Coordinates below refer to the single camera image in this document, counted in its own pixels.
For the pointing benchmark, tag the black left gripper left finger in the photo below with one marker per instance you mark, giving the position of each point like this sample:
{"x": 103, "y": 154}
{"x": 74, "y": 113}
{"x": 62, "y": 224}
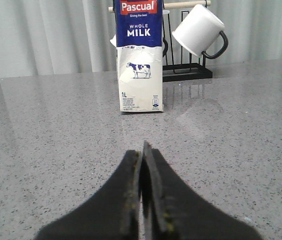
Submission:
{"x": 112, "y": 213}

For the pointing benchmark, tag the right white enamel mug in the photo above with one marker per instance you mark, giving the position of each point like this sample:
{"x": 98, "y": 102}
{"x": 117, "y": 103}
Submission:
{"x": 199, "y": 30}

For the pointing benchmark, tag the black wire mug rack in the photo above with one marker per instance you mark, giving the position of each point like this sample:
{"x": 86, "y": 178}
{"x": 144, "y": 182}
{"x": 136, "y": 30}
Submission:
{"x": 188, "y": 71}

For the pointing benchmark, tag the blue white milk carton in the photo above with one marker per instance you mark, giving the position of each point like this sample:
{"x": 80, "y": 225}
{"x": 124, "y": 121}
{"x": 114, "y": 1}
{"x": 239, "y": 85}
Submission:
{"x": 139, "y": 54}

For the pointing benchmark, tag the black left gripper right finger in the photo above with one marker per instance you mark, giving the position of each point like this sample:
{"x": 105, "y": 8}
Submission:
{"x": 173, "y": 211}

